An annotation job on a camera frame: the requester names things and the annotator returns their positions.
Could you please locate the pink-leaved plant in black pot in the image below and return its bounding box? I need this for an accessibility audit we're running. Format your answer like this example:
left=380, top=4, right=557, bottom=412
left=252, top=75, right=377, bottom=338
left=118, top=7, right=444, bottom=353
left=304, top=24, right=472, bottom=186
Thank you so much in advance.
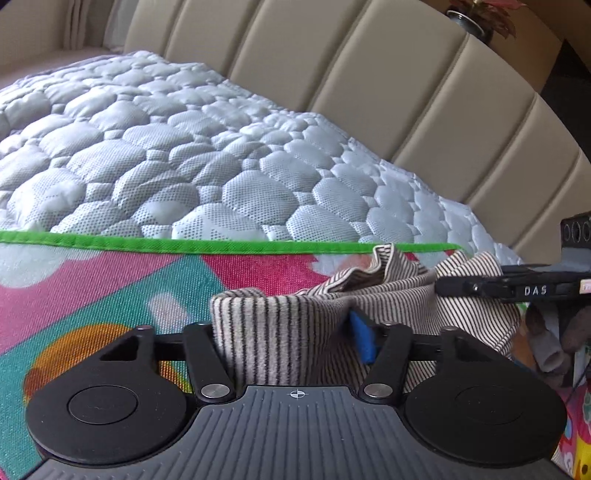
left=444, top=0, right=527, bottom=45

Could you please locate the beige padded headboard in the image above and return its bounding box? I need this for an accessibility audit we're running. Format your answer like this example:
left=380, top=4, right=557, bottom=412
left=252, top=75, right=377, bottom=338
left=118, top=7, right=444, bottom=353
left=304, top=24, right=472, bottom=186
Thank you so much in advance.
left=104, top=0, right=591, bottom=252

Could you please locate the person's right hand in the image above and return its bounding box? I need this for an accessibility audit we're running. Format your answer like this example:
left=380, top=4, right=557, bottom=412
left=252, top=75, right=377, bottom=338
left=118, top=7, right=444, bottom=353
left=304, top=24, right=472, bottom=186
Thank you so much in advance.
left=524, top=301, right=591, bottom=389

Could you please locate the grey quilted mattress pad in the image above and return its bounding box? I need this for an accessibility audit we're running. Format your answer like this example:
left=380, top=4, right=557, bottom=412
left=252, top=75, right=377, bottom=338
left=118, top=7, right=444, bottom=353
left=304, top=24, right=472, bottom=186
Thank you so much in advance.
left=0, top=51, right=525, bottom=266

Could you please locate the striped beige garment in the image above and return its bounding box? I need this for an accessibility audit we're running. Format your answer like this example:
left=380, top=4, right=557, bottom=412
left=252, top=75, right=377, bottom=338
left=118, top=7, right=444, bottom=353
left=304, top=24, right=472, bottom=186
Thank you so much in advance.
left=209, top=243, right=525, bottom=389

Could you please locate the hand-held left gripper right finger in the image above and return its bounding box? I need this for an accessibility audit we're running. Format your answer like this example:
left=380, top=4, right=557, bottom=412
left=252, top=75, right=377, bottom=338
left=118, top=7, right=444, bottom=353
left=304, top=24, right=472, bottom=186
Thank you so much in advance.
left=348, top=310, right=504, bottom=401

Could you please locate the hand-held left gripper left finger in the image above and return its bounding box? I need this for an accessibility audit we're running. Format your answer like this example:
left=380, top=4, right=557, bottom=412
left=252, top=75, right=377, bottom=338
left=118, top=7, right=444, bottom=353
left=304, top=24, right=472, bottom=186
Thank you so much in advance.
left=99, top=322, right=236, bottom=402

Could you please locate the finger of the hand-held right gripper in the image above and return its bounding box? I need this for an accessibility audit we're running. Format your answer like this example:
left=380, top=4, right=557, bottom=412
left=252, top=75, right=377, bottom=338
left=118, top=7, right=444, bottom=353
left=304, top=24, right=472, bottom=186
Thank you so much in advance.
left=501, top=263, right=561, bottom=278
left=435, top=272, right=514, bottom=301

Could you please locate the colourful printed mat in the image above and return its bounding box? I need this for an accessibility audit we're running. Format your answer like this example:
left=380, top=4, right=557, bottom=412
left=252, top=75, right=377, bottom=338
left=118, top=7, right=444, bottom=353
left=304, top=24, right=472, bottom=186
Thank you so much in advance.
left=0, top=229, right=591, bottom=480

